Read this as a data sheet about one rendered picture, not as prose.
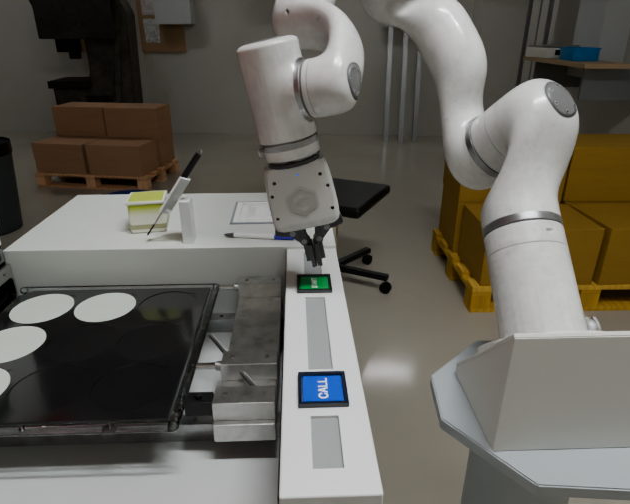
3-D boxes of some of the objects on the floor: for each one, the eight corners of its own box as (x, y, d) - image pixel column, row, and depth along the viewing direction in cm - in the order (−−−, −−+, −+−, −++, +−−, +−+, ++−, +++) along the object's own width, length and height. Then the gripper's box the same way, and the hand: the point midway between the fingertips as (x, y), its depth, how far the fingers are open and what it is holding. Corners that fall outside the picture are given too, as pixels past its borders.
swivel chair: (377, 255, 322) (387, 83, 279) (400, 309, 260) (418, 97, 216) (272, 258, 318) (265, 84, 274) (270, 314, 255) (261, 98, 212)
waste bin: (-17, 216, 393) (-40, 135, 367) (44, 217, 390) (25, 136, 364) (-67, 241, 344) (-99, 151, 318) (1, 243, 342) (-24, 152, 316)
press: (162, 135, 705) (136, -69, 603) (130, 153, 601) (92, -91, 499) (76, 134, 712) (36, -68, 611) (29, 151, 608) (-28, -89, 506)
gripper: (340, 135, 74) (360, 244, 82) (244, 156, 75) (273, 262, 82) (344, 146, 67) (366, 263, 75) (239, 169, 68) (271, 283, 75)
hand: (314, 252), depth 78 cm, fingers closed
